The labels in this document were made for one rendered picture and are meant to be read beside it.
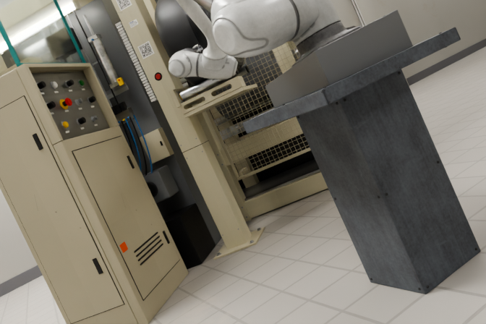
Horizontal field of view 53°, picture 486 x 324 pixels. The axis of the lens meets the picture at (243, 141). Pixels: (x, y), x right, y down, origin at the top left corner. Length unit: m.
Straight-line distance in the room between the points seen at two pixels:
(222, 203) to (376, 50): 1.60
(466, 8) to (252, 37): 8.23
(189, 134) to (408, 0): 6.32
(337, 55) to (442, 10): 7.73
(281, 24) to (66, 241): 1.47
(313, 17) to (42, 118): 1.33
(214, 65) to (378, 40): 0.85
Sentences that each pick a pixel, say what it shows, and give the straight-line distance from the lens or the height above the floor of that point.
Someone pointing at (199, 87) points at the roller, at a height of 0.90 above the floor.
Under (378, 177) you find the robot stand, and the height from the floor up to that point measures 0.36.
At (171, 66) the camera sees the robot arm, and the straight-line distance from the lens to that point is 2.09.
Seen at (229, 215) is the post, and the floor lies 0.19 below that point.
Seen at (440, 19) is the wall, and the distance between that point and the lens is 8.94.
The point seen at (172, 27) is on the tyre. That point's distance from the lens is 2.55.
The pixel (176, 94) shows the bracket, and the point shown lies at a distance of 2.64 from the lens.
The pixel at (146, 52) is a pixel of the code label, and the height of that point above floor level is 1.21.
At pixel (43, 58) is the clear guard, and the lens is 2.53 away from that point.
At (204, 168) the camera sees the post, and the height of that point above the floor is 0.49.
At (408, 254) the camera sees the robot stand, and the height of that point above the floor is 0.12.
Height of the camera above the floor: 0.68
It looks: 3 degrees down
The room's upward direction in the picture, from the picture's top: 25 degrees counter-clockwise
